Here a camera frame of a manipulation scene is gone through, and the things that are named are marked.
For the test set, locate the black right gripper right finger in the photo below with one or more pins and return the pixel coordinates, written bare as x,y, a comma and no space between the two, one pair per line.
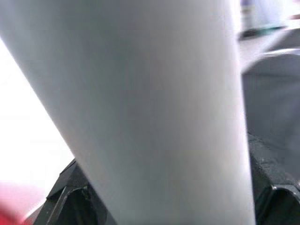
276,199

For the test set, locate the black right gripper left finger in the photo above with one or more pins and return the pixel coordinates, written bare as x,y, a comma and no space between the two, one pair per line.
70,206

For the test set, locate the white plastic table leg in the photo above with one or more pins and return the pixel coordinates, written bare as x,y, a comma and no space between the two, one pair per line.
129,105

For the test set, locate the red plastic stool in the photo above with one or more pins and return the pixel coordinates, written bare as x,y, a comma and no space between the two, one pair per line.
11,211

